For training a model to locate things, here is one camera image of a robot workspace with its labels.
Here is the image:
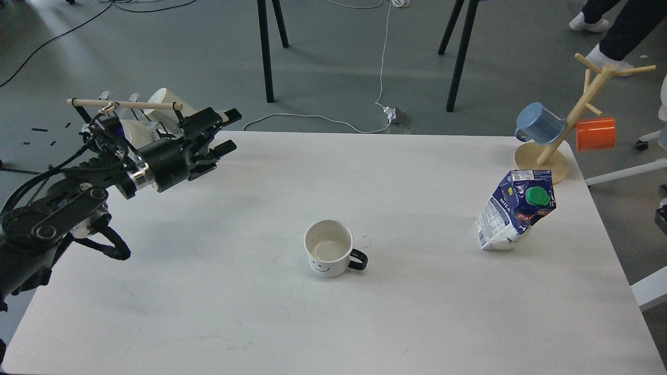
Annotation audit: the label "white power cable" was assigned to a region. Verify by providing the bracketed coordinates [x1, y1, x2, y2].
[243, 0, 411, 134]

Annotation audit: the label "black table leg frame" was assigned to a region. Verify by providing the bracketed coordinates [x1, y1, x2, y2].
[257, 0, 290, 103]
[438, 1, 479, 113]

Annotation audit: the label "black left table leg frame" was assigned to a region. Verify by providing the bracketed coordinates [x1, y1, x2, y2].
[257, 0, 290, 103]

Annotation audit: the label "blue white milk carton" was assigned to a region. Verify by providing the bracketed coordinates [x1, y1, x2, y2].
[475, 169, 557, 251]

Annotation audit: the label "black right table leg frame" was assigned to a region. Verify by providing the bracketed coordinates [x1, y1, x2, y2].
[438, 1, 479, 113]

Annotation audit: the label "person legs dark trousers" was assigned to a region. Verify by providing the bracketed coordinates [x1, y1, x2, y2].
[569, 1, 666, 71]

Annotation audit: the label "white smiley mug black handle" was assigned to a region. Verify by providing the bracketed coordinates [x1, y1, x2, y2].
[303, 219, 368, 278]

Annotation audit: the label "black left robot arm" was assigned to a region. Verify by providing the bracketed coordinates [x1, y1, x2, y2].
[1, 108, 242, 311]

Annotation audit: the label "white mug on rack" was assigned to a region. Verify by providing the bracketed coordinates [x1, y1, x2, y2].
[143, 88, 198, 127]
[120, 119, 159, 149]

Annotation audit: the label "grey power adapter plug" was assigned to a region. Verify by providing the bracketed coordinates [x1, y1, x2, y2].
[382, 106, 407, 127]

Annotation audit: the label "white mug front on rack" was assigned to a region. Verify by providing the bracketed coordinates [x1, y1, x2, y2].
[120, 119, 159, 149]

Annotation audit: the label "white mug rear on rack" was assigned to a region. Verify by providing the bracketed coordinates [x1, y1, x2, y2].
[143, 88, 198, 127]

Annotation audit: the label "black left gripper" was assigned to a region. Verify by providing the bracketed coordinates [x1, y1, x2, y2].
[125, 108, 242, 198]

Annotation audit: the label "black wire cup rack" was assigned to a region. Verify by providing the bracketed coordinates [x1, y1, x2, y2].
[67, 90, 209, 157]

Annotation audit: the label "orange mug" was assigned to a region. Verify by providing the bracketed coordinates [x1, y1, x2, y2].
[576, 117, 617, 153]

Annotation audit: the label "wooden mug tree stand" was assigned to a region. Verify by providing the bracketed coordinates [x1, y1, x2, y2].
[514, 53, 657, 184]

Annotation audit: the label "black floor cable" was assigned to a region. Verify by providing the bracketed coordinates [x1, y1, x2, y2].
[0, 0, 196, 88]

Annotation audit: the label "blue metal mug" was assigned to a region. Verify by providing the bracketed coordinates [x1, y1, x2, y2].
[515, 102, 566, 145]

